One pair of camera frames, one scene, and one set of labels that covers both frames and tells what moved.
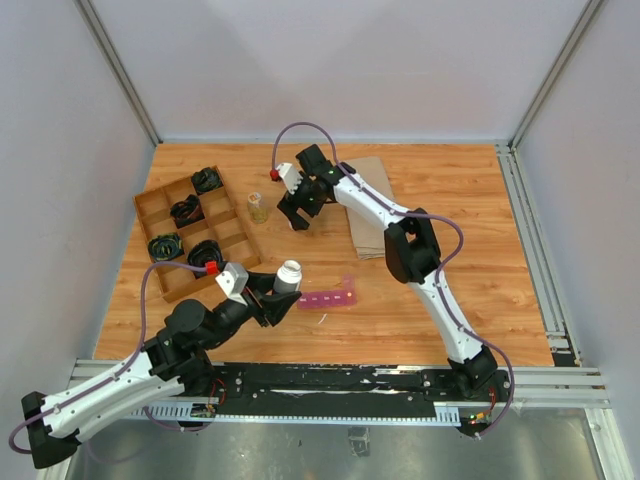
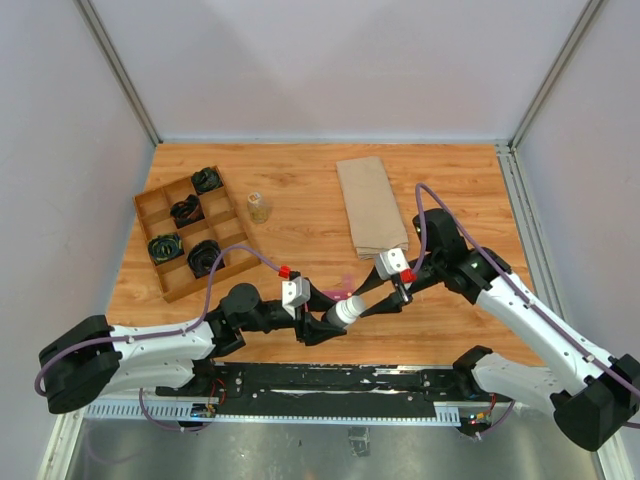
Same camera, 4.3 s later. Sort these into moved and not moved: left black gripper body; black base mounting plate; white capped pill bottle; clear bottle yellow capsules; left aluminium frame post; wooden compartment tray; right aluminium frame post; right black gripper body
Moved: left black gripper body; white capped pill bottle; right black gripper body
Not moved: right aluminium frame post; wooden compartment tray; black base mounting plate; left aluminium frame post; clear bottle yellow capsules
